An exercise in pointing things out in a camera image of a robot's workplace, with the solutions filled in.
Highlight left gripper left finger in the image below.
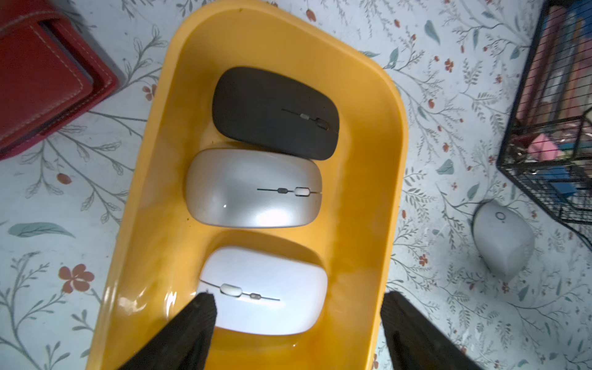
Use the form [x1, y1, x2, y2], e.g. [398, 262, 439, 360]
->
[120, 292, 217, 369]

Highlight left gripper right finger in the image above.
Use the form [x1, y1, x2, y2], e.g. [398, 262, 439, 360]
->
[380, 291, 479, 370]

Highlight white mouse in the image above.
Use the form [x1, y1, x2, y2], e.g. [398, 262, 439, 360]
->
[197, 247, 328, 336]

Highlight grey egg-shaped mouse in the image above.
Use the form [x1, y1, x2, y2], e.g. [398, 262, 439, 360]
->
[472, 200, 535, 281]

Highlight silver mouse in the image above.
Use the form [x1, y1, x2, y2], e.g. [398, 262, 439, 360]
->
[185, 148, 322, 228]

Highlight black mouse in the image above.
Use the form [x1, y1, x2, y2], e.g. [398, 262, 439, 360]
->
[212, 66, 340, 160]

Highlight yellow plastic storage box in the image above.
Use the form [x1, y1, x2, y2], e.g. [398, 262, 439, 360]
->
[87, 1, 409, 369]

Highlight black wire desk organizer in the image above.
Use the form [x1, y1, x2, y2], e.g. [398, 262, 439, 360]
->
[496, 1, 591, 247]

